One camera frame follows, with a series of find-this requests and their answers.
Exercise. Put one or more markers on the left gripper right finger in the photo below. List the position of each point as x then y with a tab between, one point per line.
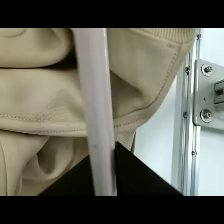
140	176

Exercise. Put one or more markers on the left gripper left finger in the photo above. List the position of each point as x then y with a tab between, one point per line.
71	181

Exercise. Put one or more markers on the beige long-sleeved shirt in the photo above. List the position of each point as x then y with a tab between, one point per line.
36	93

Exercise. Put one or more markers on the silver frame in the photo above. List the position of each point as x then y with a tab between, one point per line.
205	96

